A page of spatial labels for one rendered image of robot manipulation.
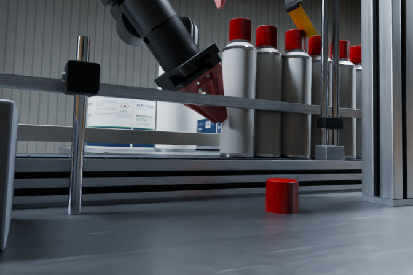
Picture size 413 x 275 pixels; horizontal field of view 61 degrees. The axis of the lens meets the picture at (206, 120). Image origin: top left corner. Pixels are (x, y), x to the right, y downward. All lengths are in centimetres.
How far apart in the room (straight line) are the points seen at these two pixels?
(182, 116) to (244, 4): 321
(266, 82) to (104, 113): 58
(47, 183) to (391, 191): 39
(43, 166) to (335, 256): 28
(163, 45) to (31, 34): 296
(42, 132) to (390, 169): 42
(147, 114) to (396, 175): 72
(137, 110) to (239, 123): 55
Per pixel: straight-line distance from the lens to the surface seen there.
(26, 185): 39
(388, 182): 48
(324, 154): 50
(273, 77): 54
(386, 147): 48
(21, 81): 40
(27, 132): 47
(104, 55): 334
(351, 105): 64
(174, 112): 74
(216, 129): 100
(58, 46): 335
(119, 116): 100
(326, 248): 26
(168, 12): 47
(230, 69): 51
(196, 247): 24
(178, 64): 46
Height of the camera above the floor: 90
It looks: 4 degrees up
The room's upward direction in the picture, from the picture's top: 2 degrees clockwise
